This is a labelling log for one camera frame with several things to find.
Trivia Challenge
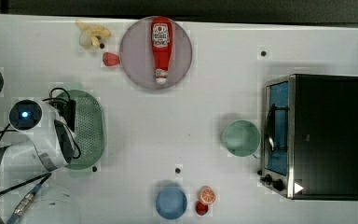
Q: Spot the red ketchup bottle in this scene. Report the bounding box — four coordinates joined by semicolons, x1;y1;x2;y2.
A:
151;17;172;85

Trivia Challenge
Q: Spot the black toaster oven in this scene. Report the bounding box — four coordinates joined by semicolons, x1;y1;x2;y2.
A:
258;74;358;201

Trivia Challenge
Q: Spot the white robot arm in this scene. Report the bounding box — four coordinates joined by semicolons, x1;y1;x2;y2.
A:
0;99;76;189

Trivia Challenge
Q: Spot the toy strawberry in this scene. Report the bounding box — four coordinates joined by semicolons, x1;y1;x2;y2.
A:
103;52;120;66

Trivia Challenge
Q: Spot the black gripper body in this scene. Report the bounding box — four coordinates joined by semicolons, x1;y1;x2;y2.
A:
51;100;76;132

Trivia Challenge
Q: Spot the small red toy fruit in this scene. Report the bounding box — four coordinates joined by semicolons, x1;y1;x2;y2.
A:
196;201;209;216

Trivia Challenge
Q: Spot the grey round plate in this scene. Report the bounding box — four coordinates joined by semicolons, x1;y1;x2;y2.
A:
120;16;193;90

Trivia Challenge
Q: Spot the toy orange slice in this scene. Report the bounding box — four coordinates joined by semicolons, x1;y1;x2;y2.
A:
199;186;216;205

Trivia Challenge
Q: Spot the mint green cup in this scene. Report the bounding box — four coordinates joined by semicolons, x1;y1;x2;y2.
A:
220;119;261;157

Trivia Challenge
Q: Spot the peeled toy banana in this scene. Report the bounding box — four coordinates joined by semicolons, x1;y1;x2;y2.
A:
76;21;112;49

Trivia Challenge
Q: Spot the blue bowl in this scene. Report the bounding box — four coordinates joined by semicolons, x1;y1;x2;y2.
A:
155;187;187;220

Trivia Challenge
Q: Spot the mint green plastic strainer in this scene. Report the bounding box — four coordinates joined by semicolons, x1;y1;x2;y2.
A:
56;90;105;178

